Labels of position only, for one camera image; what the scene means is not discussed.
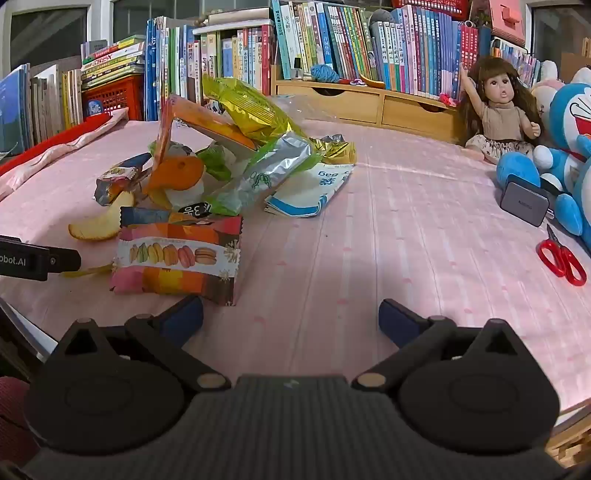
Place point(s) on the thin banana peel strip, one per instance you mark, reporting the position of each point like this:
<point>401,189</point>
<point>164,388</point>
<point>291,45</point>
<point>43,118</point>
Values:
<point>92,270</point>

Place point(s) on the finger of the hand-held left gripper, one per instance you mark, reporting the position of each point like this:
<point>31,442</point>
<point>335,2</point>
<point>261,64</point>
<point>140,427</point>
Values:
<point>64,261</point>

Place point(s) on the row of tall standing books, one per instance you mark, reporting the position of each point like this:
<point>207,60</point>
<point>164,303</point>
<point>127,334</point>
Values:
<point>184,69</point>

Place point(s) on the red cloth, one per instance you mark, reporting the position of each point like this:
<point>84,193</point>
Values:
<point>51,141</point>

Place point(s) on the row of pale-spined books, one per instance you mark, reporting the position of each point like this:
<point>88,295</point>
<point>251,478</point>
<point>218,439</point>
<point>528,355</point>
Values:
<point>32,110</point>

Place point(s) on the gold foil wrapper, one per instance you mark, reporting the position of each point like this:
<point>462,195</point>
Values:
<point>339,150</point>

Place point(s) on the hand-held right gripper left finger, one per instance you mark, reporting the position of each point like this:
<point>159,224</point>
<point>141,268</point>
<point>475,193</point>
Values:
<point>182,318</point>

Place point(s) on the row of books on drawers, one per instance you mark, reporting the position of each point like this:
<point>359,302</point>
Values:
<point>392,46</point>

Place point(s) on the green crumpled wrapper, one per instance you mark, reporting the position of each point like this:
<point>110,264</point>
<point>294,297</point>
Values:
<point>217,161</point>

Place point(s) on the pink box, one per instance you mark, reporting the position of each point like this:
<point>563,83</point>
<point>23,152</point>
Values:
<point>501,18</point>

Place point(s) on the clear plastic bag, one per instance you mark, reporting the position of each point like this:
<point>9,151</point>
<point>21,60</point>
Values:
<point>307,108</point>

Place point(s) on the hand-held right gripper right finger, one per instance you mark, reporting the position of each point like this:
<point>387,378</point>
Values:
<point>398,321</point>

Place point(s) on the white window frame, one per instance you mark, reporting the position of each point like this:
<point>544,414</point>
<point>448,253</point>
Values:
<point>97,21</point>

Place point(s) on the blue yarn ball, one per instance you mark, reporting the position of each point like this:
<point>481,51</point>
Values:
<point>324,74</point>

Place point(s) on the silver green foil packet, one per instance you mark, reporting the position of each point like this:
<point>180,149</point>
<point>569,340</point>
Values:
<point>272,170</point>

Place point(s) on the orange snack packet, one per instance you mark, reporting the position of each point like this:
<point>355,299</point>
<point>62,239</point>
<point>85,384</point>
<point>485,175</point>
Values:
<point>203,122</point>

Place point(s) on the white blue plastic bag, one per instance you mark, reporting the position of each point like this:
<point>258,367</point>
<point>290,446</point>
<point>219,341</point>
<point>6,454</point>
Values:
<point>309,191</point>

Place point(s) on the macaron print snack packet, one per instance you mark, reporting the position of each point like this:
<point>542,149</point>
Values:
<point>178,263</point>

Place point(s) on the yellow-green foil snack bag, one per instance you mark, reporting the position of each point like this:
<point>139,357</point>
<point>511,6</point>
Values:
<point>249,110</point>

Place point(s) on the long-haired doll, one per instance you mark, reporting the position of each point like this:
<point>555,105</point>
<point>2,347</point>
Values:
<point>501,115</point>

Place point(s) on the stack of flat books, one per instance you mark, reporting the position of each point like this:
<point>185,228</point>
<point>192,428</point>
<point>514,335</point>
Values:
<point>113,60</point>

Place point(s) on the red plastic crate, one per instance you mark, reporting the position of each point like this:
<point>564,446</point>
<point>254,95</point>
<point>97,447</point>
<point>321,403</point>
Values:
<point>115,99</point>

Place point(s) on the row of small thin books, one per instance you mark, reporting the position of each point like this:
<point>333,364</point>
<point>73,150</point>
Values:
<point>515,60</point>

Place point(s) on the small macaron print wrapper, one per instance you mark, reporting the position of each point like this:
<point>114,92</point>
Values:
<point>113,182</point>

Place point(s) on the blue cat plush toy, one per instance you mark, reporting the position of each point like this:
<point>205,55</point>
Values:
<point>570,138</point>

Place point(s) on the white rabbit plush toy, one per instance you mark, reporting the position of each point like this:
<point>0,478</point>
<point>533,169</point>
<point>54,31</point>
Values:
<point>545,94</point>

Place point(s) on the wooden drawer shelf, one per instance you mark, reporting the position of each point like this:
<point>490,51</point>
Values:
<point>369,104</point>

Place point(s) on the red mesh basket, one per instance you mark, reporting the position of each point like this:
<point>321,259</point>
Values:
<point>429,7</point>

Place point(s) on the orange peel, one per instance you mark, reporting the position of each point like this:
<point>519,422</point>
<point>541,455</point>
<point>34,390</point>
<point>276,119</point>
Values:
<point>178,175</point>

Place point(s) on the beige long box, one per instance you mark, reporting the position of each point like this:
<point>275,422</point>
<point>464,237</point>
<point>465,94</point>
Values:
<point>240,17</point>

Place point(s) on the red scissors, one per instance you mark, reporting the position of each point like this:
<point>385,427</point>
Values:
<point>561,261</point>

